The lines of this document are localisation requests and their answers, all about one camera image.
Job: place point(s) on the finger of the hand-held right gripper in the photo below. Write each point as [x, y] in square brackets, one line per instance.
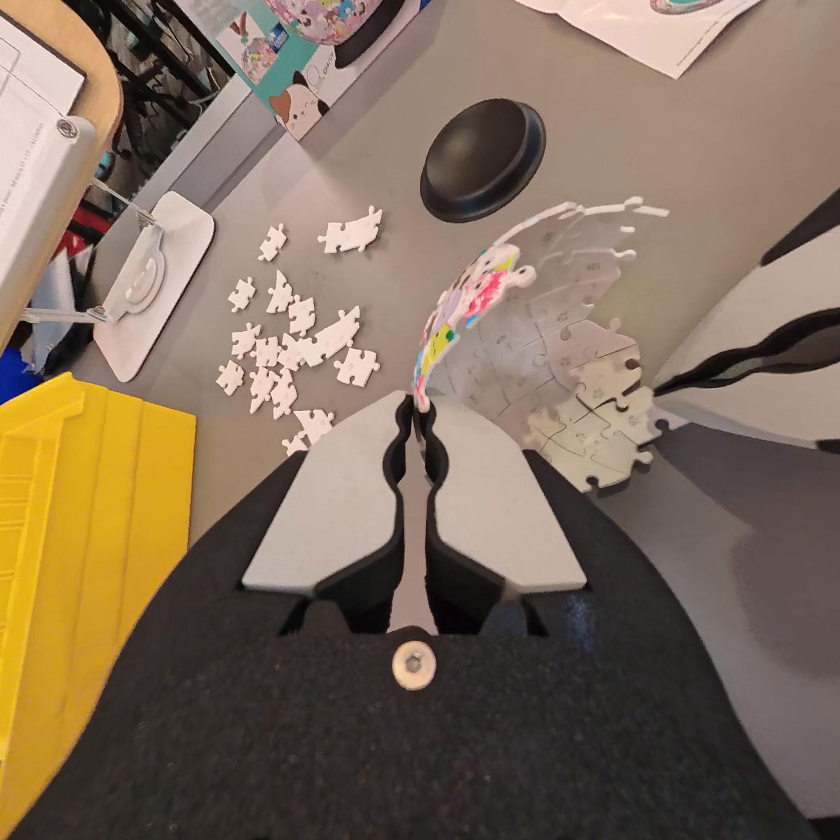
[774, 407]
[754, 308]

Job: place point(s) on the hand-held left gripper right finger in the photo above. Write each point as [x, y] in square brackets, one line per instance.
[505, 518]

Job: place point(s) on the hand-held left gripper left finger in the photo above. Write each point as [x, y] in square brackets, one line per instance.
[328, 512]

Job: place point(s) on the partly built colourful puzzle ball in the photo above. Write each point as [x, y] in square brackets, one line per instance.
[564, 341]

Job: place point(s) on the group of white puzzle pieces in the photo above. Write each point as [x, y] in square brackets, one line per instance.
[295, 341]

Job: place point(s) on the black round puzzle stand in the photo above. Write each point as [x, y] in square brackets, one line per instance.
[479, 157]

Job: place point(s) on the printed puzzle box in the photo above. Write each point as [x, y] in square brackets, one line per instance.
[308, 65]

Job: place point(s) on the yellow plastic bin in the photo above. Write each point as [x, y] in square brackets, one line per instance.
[79, 558]

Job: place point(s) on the printed sticker sheet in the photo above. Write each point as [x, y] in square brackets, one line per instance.
[643, 26]

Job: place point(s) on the clear glass holder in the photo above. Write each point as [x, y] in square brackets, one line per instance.
[141, 282]

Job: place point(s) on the white flat pad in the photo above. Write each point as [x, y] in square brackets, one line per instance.
[177, 229]

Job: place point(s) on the blue plastic bin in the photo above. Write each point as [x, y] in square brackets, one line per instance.
[13, 374]

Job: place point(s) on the clear instruction sheet holder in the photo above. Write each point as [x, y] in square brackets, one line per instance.
[39, 164]

